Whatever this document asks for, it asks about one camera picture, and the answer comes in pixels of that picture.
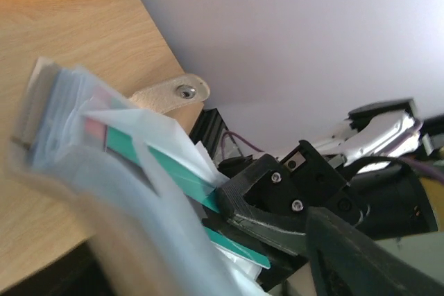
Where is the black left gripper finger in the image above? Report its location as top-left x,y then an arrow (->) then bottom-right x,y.
306,207 -> 443,295

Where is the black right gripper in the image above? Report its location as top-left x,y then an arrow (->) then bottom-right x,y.
216,140 -> 364,256

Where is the teal black-stripe credit card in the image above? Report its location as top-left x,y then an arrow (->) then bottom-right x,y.
105,126 -> 271,269

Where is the beige leather card holder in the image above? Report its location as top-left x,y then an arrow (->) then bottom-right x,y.
5,56 -> 264,296

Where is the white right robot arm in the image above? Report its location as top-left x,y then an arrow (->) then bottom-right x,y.
215,98 -> 443,256

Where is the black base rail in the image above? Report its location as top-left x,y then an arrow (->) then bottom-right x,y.
189,108 -> 228,158

